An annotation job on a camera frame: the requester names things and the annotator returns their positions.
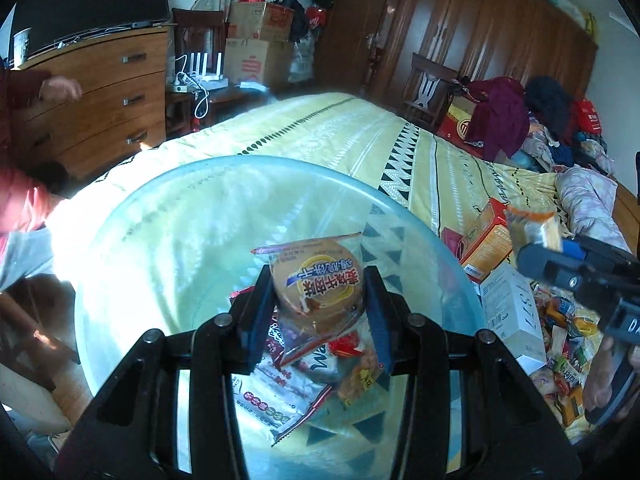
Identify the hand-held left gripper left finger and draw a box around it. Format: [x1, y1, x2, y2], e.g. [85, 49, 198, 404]
[52, 262, 281, 480]

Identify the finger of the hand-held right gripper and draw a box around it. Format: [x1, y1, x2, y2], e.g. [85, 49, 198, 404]
[562, 235, 640, 273]
[515, 242, 621, 301]

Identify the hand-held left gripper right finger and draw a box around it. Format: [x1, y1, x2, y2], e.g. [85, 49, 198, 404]
[364, 265, 571, 480]

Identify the small orange clear packet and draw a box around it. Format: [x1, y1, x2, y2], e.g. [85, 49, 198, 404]
[505, 202, 563, 251]

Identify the round cake packet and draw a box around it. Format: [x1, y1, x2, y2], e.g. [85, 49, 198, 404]
[250, 232, 368, 333]

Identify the pile of snack packets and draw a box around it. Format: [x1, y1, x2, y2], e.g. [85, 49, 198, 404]
[525, 280, 616, 428]

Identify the clear blue plastic bowl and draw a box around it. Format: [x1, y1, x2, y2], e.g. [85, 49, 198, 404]
[74, 155, 488, 480]

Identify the person's right hand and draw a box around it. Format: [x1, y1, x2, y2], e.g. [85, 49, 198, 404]
[582, 332, 631, 411]

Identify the wooden headboard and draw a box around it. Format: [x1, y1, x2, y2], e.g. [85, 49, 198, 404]
[610, 180, 640, 261]

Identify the small orange snack packet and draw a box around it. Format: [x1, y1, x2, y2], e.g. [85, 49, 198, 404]
[335, 340, 386, 408]

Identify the orange red medicine box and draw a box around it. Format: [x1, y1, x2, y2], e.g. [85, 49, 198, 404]
[457, 197, 516, 281]

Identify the white cardboard box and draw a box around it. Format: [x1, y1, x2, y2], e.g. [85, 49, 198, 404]
[470, 262, 548, 376]

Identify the long white red packet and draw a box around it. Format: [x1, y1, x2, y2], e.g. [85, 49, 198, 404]
[230, 310, 333, 448]

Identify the flat red box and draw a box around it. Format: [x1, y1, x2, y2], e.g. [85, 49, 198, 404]
[440, 227, 488, 283]

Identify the red shopping bag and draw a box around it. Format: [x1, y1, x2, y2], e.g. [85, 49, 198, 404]
[575, 99, 606, 136]

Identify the pile of clothes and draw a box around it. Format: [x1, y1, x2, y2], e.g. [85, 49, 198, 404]
[515, 75, 613, 176]

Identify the red gold gift box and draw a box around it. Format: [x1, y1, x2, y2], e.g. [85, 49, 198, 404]
[437, 95, 493, 161]

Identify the yellow patterned blanket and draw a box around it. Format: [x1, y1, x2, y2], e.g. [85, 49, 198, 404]
[47, 92, 611, 480]

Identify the carved wooden chair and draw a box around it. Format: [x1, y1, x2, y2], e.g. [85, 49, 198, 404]
[400, 52, 461, 131]

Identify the wooden stool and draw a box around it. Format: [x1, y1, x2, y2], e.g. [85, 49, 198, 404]
[0, 275, 96, 431]

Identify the wooden wardrobe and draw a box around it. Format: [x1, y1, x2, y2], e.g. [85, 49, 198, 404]
[325, 0, 601, 121]

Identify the white power strip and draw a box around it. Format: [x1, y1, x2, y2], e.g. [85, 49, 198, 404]
[170, 72, 201, 95]

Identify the cardboard box red print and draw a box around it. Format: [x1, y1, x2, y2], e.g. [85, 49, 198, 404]
[227, 1, 296, 42]
[224, 37, 296, 88]

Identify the white router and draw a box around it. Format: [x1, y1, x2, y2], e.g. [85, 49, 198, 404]
[182, 51, 228, 92]

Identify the white printed sack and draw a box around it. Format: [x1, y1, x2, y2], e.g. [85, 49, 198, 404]
[287, 35, 321, 83]

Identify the wooden dresser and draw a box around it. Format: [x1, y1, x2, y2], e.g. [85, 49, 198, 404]
[10, 25, 171, 181]

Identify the dark wooden chair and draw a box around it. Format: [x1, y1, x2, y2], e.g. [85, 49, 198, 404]
[165, 7, 261, 133]

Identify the red hanging bag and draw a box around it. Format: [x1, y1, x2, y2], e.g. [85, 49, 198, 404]
[304, 2, 331, 33]

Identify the black television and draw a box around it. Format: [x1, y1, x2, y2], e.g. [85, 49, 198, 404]
[7, 0, 171, 56]

